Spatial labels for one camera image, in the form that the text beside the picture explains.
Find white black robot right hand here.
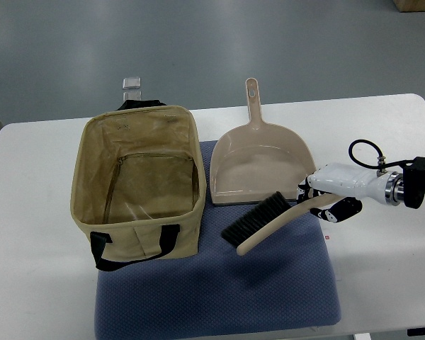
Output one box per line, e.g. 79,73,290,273
297,163,404,222

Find pink hand broom black bristles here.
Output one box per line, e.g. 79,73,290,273
221,192,341,256

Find blue cushion mat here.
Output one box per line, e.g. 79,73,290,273
93,140,342,336

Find pink plastic dustpan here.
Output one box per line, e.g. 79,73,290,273
210,78,316,205

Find black bar under table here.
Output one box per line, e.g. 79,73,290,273
407,327,425,336

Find cardboard box corner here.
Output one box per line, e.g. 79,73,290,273
392,0,425,13

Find clear plastic clip stand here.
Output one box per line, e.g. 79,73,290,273
122,76,142,101

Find yellow fabric bag black handles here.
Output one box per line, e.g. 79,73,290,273
70,106,207,271

